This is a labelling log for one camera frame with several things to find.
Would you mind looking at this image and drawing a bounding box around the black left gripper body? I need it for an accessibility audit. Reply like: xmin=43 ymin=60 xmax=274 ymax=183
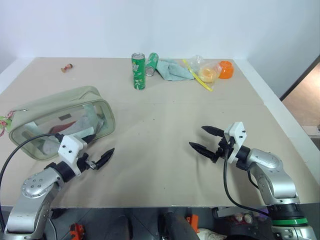
xmin=75 ymin=152 xmax=99 ymax=174

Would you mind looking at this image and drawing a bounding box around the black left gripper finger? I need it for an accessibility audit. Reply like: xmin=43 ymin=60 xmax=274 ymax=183
xmin=94 ymin=147 xmax=116 ymax=171
xmin=82 ymin=132 xmax=97 ymax=146

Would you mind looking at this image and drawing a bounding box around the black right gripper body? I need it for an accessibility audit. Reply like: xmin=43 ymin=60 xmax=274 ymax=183
xmin=211 ymin=135 xmax=236 ymax=165

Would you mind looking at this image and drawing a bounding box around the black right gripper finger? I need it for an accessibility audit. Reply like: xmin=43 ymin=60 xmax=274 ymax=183
xmin=188 ymin=141 xmax=218 ymax=159
xmin=201 ymin=125 xmax=226 ymax=138

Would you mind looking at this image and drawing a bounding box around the beige transparent zipper pouch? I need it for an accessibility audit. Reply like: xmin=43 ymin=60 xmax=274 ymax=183
xmin=8 ymin=85 xmax=117 ymax=162

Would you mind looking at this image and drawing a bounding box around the clear yellow-zip plastic bag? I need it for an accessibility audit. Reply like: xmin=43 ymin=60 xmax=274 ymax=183
xmin=182 ymin=54 xmax=224 ymax=93

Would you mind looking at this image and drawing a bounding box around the yellow round tape roll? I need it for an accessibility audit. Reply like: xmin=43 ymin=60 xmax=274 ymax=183
xmin=198 ymin=65 xmax=218 ymax=84

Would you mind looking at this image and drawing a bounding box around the orange plastic bowl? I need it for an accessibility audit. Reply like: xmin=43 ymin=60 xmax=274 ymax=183
xmin=218 ymin=60 xmax=236 ymax=80

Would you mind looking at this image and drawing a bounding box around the orange red plastic part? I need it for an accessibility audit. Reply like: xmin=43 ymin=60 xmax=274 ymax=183
xmin=185 ymin=214 xmax=200 ymax=233
xmin=69 ymin=222 xmax=85 ymax=240

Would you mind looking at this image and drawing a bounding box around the teal cloth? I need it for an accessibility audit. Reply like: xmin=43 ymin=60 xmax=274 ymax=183
xmin=155 ymin=58 xmax=196 ymax=82

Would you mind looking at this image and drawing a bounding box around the dark rounded shape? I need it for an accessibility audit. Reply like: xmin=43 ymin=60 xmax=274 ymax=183
xmin=161 ymin=211 xmax=199 ymax=240

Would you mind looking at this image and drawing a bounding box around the tall green drink can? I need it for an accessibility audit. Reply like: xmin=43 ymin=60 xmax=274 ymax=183
xmin=131 ymin=52 xmax=147 ymax=91

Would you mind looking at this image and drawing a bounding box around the red green zipper charm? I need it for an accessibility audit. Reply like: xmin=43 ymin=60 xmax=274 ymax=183
xmin=0 ymin=111 xmax=14 ymax=137

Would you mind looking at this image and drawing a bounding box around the short green drink can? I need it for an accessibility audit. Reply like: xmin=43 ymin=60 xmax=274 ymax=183
xmin=145 ymin=51 xmax=160 ymax=77

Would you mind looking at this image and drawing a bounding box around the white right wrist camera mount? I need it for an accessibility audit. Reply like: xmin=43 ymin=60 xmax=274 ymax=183
xmin=223 ymin=121 xmax=249 ymax=164

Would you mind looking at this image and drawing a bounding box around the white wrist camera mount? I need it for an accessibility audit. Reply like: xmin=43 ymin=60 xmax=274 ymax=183
xmin=57 ymin=135 xmax=89 ymax=175
xmin=223 ymin=121 xmax=249 ymax=164

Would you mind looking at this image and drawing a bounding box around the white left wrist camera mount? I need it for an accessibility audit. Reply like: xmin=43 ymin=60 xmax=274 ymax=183
xmin=57 ymin=135 xmax=89 ymax=175

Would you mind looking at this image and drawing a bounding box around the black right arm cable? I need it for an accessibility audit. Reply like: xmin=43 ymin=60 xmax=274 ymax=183
xmin=222 ymin=146 xmax=270 ymax=216

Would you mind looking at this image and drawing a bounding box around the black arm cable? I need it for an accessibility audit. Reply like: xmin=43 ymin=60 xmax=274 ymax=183
xmin=222 ymin=146 xmax=270 ymax=216
xmin=0 ymin=133 xmax=64 ymax=226

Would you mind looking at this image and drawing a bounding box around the grey metal bracket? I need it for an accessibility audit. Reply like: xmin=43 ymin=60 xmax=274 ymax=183
xmin=215 ymin=206 xmax=241 ymax=219

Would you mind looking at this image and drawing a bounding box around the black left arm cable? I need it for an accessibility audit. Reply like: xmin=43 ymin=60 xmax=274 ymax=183
xmin=0 ymin=133 xmax=64 ymax=226

